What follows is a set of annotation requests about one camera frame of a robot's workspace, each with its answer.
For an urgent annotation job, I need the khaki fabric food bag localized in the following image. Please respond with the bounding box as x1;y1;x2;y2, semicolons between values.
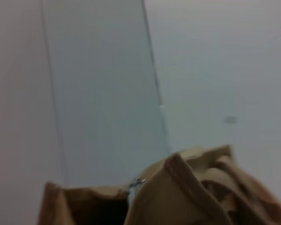
37;144;281;225

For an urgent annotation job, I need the silver metal zipper slider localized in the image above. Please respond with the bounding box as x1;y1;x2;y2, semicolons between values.
128;177;147;189

